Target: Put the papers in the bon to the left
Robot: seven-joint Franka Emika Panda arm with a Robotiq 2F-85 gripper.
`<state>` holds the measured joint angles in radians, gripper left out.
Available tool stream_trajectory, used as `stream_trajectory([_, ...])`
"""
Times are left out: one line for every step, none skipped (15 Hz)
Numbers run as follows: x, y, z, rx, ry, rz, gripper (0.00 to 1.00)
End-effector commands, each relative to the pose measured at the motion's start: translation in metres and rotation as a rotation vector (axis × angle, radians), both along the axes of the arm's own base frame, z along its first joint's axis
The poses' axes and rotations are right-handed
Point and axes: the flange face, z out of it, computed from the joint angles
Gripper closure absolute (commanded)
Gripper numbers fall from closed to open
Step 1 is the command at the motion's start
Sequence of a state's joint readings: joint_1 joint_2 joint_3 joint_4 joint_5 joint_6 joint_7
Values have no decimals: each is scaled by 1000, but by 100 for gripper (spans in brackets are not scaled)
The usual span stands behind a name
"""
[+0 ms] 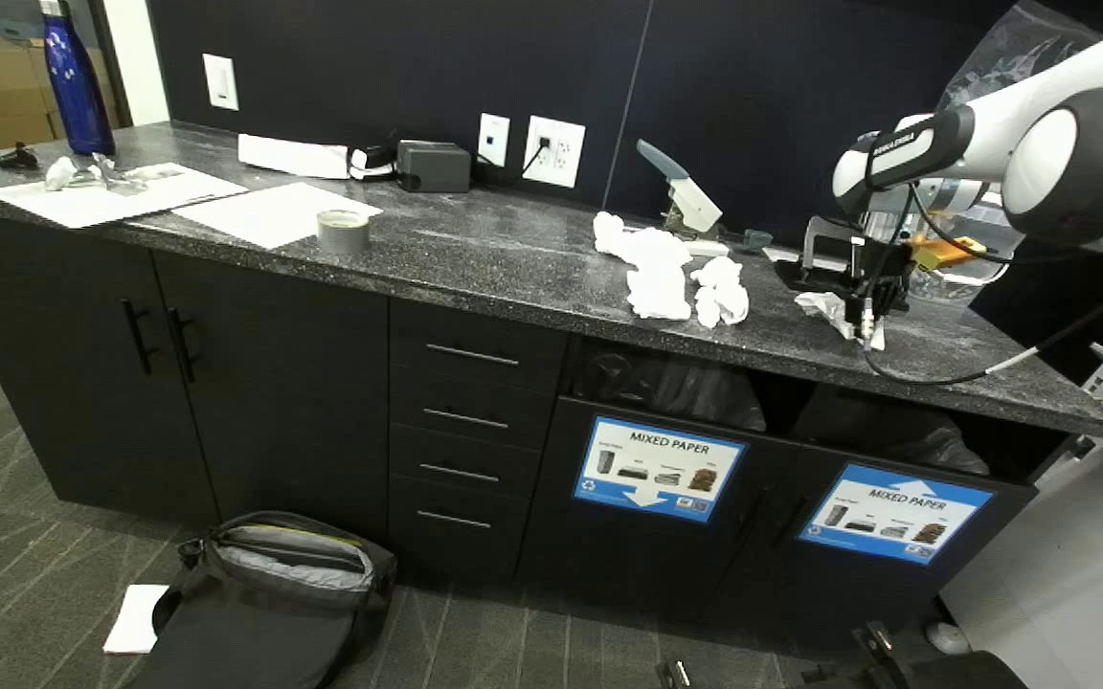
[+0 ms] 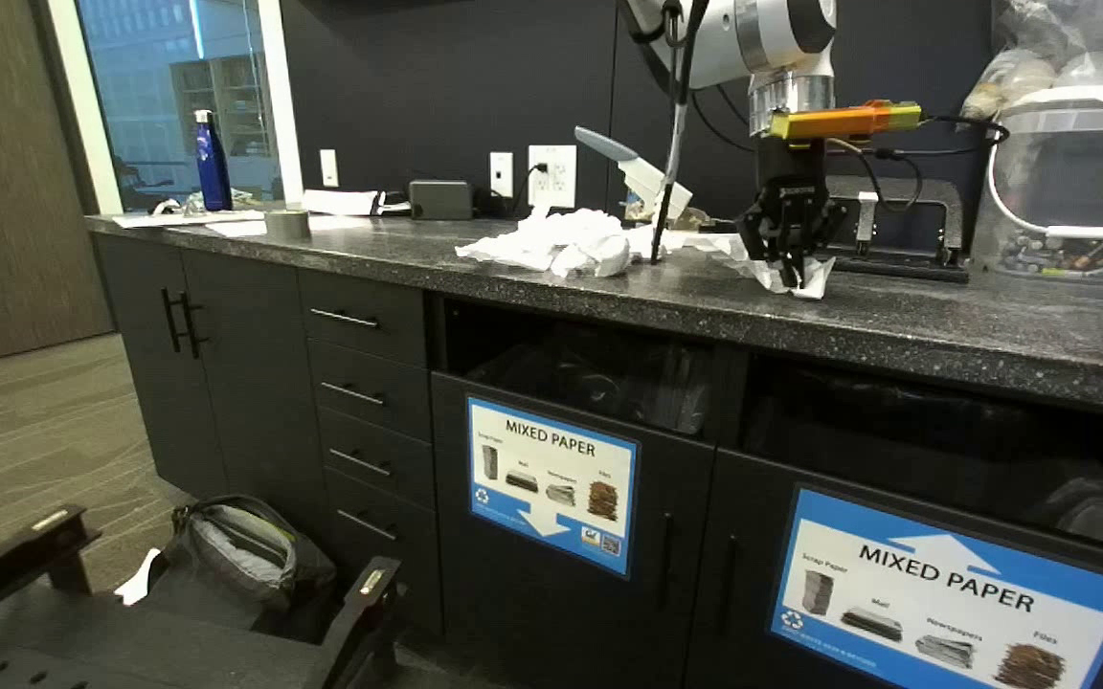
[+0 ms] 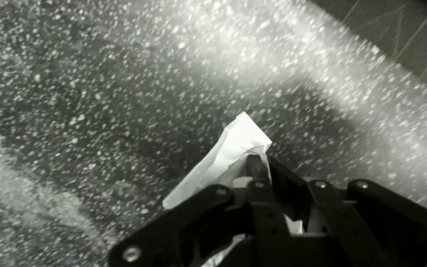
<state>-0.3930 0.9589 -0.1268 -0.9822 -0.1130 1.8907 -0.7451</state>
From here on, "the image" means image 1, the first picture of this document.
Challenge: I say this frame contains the left mixed paper sign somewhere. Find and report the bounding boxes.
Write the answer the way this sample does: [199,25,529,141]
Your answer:
[575,418,745,523]

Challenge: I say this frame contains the small white wall plate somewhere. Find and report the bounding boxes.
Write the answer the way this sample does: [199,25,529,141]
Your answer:
[473,111,510,170]

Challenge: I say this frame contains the white paper on floor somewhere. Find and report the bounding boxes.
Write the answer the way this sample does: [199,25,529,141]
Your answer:
[103,583,164,656]

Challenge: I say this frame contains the grey tape roll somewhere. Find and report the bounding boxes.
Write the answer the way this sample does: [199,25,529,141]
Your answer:
[316,209,366,244]

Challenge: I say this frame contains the white paper sheet right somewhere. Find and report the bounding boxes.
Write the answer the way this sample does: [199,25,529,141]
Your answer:
[178,182,376,249]

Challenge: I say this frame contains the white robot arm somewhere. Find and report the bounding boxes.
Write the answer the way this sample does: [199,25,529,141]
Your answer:
[830,38,1103,251]

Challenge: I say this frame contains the grey black backpack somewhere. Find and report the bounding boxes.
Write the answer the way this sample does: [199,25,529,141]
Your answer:
[132,508,398,689]

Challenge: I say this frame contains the orange black gripper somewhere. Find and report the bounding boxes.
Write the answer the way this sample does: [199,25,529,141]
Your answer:
[799,214,912,305]

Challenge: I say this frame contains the white power strip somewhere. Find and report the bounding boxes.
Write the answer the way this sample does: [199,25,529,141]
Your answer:
[238,134,362,180]

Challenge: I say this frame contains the white paper sheet left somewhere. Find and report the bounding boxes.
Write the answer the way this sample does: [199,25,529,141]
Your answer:
[0,161,242,228]

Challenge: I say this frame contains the plastic bag on bin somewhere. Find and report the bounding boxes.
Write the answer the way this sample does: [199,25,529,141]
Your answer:
[943,0,1085,106]

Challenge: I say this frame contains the white paper sheet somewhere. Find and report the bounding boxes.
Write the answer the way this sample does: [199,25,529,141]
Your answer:
[0,161,242,228]
[178,182,376,249]

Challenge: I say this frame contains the black power adapter box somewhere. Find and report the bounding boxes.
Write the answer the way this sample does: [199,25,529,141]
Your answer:
[398,138,470,190]

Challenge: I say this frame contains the white double wall outlet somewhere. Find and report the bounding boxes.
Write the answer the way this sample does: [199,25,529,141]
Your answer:
[520,115,585,186]

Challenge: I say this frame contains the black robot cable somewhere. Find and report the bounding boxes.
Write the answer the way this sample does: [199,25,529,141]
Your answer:
[857,176,1041,389]

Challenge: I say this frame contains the mixed paper sign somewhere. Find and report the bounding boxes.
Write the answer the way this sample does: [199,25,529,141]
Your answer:
[799,463,990,568]
[575,418,745,523]

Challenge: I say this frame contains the blue water bottle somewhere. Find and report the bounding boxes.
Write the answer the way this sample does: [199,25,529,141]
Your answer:
[38,0,113,157]

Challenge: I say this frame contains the right mixed paper sign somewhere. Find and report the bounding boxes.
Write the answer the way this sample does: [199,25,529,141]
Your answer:
[799,463,990,568]

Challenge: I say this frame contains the white light switch plate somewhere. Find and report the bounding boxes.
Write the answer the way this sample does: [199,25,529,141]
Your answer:
[202,53,238,111]

